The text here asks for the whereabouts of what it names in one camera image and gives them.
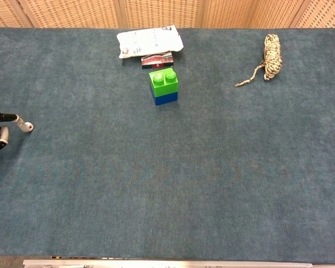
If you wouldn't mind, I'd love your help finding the aluminium table edge rail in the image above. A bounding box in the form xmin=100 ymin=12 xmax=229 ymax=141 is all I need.
xmin=22 ymin=259 xmax=313 ymax=268

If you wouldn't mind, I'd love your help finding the white printed plastic packet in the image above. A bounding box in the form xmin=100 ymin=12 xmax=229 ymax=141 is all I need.
xmin=116 ymin=24 xmax=185 ymax=59

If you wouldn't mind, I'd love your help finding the beige braided rope bundle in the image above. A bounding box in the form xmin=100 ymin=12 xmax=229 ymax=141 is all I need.
xmin=234 ymin=33 xmax=283 ymax=88

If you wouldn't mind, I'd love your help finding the red and black packet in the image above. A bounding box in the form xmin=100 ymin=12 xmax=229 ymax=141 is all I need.
xmin=141 ymin=51 xmax=174 ymax=69

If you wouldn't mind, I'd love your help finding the wicker folding screen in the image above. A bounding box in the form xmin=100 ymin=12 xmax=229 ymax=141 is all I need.
xmin=0 ymin=0 xmax=335 ymax=29

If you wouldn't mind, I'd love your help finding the teal felt table mat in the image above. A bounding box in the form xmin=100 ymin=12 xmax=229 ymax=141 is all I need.
xmin=0 ymin=26 xmax=335 ymax=265

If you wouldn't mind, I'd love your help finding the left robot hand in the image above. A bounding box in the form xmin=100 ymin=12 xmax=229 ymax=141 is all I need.
xmin=0 ymin=109 xmax=29 ymax=150

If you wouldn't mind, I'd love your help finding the green toy building block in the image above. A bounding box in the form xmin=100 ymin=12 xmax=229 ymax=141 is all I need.
xmin=148 ymin=67 xmax=179 ymax=98

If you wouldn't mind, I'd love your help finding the blue toy building block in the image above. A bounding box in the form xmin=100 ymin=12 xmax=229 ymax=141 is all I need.
xmin=150 ymin=83 xmax=179 ymax=106

